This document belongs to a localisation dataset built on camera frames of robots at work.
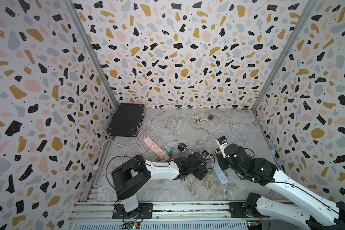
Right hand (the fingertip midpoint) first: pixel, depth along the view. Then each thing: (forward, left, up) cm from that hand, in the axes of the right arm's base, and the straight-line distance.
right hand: (219, 154), depth 73 cm
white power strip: (-6, -4, -18) cm, 20 cm away
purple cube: (+44, -3, -20) cm, 48 cm away
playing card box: (+41, +9, -18) cm, 46 cm away
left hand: (0, +6, -15) cm, 16 cm away
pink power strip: (+12, +36, -16) cm, 42 cm away
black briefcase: (+35, +61, -13) cm, 72 cm away
